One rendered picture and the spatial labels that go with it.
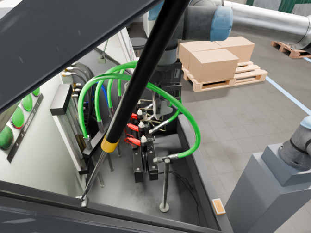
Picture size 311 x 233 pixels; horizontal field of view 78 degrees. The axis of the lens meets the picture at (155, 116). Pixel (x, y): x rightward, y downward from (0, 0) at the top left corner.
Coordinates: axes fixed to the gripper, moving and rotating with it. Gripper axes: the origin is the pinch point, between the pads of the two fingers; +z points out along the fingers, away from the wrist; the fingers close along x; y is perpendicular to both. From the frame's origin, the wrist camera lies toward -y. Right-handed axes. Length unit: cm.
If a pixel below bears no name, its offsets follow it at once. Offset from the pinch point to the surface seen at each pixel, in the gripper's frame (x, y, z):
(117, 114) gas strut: -32.7, -9.2, -29.2
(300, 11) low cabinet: 398, 405, 64
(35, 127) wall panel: -9.6, -32.5, -8.7
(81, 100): -2.0, -21.8, -10.7
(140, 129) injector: 6.7, -5.0, 12.1
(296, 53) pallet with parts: 277, 328, 112
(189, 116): -14.6, 6.4, -11.5
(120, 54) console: 35.0, -10.4, -8.2
